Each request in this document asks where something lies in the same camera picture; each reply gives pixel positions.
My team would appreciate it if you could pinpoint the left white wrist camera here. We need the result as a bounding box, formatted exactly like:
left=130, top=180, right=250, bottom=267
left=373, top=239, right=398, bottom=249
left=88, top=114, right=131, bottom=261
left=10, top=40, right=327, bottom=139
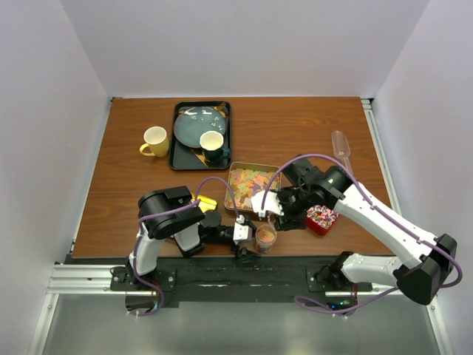
left=233, top=214, right=252, bottom=245

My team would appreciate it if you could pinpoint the aluminium frame rail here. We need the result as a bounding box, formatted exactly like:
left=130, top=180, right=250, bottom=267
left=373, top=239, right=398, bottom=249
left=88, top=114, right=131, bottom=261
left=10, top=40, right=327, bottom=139
left=44, top=98, right=457, bottom=354

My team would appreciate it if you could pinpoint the dark green cup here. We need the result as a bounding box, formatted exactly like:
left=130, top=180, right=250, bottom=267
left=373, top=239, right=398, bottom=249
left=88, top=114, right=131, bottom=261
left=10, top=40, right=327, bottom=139
left=200, top=131, right=231, bottom=163

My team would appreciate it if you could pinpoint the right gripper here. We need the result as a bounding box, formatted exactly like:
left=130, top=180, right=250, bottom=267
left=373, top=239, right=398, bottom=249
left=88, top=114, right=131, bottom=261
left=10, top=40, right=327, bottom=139
left=272, top=185, right=313, bottom=231

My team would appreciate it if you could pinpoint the red tin of lollipops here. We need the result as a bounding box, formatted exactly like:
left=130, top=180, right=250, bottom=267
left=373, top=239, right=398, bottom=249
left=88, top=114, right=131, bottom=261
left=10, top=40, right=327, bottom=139
left=305, top=205, right=339, bottom=236

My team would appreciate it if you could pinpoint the black tray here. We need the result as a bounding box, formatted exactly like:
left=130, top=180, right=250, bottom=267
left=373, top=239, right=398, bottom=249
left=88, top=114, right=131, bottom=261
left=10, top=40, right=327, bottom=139
left=169, top=101, right=231, bottom=171

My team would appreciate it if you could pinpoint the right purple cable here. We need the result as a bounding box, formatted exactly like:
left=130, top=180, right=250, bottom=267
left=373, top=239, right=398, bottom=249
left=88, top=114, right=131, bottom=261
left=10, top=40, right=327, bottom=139
left=259, top=153, right=464, bottom=315

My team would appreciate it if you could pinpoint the yellow mug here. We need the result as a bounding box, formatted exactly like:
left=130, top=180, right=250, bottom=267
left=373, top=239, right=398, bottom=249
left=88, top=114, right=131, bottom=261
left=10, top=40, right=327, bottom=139
left=139, top=126, right=169, bottom=158

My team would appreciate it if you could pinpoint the dark teal plate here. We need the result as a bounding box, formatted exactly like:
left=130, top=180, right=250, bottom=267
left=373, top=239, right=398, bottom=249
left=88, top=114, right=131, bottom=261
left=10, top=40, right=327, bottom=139
left=173, top=106, right=227, bottom=149

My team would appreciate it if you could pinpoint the glass goblet jar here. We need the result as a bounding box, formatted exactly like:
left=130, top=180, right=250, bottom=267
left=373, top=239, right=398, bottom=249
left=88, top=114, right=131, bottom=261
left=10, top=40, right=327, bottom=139
left=255, top=224, right=277, bottom=254

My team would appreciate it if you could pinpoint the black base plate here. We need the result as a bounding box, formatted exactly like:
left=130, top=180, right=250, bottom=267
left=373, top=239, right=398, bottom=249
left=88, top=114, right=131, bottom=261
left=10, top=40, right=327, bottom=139
left=103, top=254, right=373, bottom=310

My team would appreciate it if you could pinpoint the gold tin of star candies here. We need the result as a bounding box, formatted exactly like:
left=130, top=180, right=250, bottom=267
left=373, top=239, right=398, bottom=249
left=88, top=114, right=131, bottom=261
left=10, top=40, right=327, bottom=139
left=191, top=194, right=218, bottom=214

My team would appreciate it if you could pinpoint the purple cable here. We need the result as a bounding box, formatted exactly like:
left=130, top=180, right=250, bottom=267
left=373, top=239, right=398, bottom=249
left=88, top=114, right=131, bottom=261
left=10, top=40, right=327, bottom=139
left=259, top=153, right=464, bottom=315
left=131, top=176, right=245, bottom=315

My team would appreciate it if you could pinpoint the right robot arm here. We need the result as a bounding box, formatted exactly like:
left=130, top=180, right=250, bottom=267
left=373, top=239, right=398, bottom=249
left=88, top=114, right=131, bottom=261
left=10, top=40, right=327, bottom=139
left=260, top=155, right=463, bottom=305

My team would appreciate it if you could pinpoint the clear plastic scoop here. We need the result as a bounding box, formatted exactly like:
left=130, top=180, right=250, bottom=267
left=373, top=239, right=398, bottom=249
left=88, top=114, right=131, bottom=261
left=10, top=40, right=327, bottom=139
left=331, top=130, right=354, bottom=178

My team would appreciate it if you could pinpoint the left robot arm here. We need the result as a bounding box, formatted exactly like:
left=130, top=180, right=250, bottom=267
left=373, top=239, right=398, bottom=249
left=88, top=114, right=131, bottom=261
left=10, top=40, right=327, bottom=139
left=126, top=186, right=256, bottom=290

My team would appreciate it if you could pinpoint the silver tin of gummies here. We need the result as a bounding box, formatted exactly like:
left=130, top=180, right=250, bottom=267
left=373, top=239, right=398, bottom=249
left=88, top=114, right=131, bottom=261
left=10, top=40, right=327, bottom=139
left=228, top=162, right=279, bottom=212

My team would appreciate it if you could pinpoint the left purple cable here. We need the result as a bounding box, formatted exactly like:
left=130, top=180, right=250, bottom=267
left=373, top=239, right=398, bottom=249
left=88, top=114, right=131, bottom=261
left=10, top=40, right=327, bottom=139
left=131, top=176, right=245, bottom=315

